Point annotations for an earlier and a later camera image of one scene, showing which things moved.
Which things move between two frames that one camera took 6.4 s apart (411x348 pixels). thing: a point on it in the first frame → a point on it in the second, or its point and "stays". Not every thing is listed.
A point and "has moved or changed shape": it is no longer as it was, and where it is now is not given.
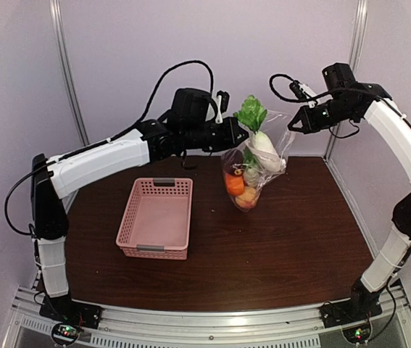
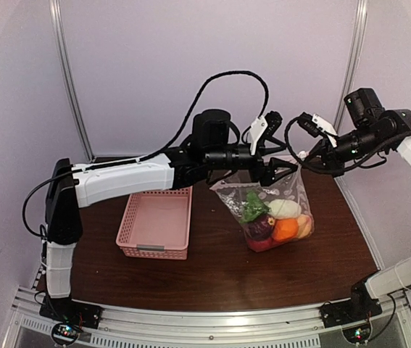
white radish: [254, 114] → [253, 206]
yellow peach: [247, 199] → [305, 226]
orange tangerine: [235, 184] → [285, 229]
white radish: [252, 172] has moved or changed shape
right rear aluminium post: [358, 26] stays
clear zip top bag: [248, 167] has moved or changed shape
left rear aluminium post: [58, 22] stays
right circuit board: [357, 334] stays
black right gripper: [313, 125] → [330, 161]
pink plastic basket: [156, 222] stays
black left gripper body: [220, 141] → [257, 172]
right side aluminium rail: [353, 208] stays
